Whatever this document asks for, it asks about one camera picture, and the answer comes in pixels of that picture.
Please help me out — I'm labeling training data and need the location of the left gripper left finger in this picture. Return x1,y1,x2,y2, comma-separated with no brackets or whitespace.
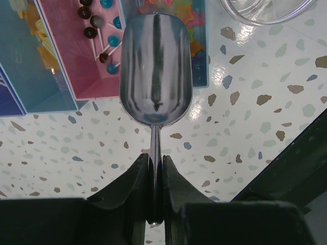
1,154,148,244

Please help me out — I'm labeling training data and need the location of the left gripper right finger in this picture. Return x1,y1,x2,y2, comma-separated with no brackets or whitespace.
162,156,315,244

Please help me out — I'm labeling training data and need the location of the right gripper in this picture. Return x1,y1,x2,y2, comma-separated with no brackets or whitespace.
233,111,326,214

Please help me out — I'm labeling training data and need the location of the metal candy scoop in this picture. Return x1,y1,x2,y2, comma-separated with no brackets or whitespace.
120,14,193,226

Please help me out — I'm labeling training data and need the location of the clear plastic jar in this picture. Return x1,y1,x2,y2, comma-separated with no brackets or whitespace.
220,0,316,26

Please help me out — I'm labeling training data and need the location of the four-compartment candy tray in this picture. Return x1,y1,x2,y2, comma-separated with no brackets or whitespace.
1,1,208,117

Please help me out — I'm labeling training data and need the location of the star candies pile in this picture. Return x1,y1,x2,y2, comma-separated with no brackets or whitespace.
138,1,206,81

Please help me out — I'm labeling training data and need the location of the lollipops pile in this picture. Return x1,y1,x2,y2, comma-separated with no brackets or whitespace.
78,1,123,75

